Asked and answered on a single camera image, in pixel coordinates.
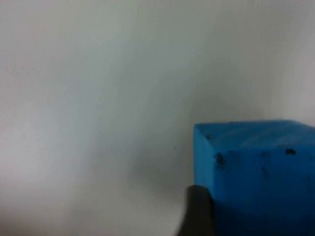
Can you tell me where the blue cube block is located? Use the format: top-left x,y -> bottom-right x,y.
193,119 -> 315,236

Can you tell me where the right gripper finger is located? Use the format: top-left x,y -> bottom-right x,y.
175,184 -> 217,236

